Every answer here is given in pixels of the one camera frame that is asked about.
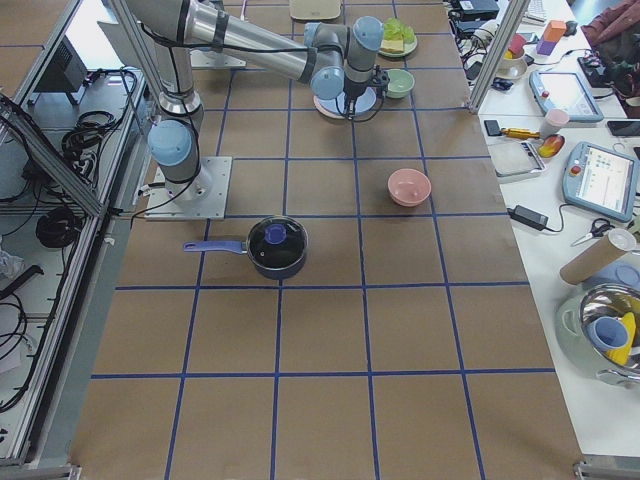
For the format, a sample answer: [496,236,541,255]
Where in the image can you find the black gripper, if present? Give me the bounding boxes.
[343,67,390,119]

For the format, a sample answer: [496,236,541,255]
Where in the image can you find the blue plate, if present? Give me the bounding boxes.
[314,87,377,116]

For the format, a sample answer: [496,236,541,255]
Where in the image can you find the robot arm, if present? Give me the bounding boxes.
[112,1,389,205]

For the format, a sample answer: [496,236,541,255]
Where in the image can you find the cream plate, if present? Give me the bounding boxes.
[313,96,344,120]

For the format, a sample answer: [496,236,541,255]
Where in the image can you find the green bowl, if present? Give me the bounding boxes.
[386,69,415,99]

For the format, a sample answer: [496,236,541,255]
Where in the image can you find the brown bread slice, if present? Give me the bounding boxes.
[380,38,404,55]

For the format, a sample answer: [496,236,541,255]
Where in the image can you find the green plate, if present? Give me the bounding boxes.
[379,18,417,55]

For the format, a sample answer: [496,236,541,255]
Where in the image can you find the green lettuce leaf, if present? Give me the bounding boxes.
[383,18,416,43]

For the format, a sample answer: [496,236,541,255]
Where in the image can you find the pink bowl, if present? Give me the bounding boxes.
[387,168,432,207]

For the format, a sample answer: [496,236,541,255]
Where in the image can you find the cream toaster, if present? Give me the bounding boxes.
[289,0,342,21]

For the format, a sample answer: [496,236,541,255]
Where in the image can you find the glass pot lid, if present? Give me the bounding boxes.
[248,216,307,269]

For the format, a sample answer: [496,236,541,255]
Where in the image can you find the dark blue pot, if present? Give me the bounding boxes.
[183,216,309,280]

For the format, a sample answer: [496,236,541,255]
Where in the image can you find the white bowl with fruit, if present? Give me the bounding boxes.
[495,33,528,80]

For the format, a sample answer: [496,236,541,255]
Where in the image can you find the silver kitchen scale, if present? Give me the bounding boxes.
[488,141,546,182]

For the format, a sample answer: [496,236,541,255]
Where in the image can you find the black power adapter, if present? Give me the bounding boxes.
[507,205,548,231]

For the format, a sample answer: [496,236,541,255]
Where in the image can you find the white paper cup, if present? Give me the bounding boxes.
[539,108,570,139]

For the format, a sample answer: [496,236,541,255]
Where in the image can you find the red yellow mango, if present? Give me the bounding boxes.
[537,134,565,159]

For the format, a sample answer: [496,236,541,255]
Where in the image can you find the upper teach pendant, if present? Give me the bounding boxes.
[528,70,604,123]

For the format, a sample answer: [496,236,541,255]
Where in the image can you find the teach pendant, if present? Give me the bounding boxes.
[528,70,604,123]
[562,142,639,222]

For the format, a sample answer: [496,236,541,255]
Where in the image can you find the purple orange toy block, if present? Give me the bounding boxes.
[535,20,566,56]

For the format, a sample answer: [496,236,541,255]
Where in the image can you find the lower teach pendant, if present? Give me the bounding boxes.
[562,142,639,222]

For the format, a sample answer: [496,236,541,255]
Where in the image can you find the cardboard tube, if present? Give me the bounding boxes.
[559,228,637,285]

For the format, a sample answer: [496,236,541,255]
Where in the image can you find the steel mixing bowl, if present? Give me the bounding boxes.
[579,284,639,388]

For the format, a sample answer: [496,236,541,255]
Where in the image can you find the blue cup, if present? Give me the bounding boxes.
[589,316,629,351]

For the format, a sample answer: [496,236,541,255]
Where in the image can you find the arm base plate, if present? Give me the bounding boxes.
[143,156,233,221]
[190,49,246,70]

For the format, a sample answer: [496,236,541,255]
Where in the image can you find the orange screwdriver handle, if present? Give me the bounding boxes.
[501,128,541,140]

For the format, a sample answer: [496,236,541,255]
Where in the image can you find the aluminium frame post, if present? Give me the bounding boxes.
[467,0,529,114]

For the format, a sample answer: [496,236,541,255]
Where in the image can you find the black handled scissors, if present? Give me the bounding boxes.
[570,217,614,247]

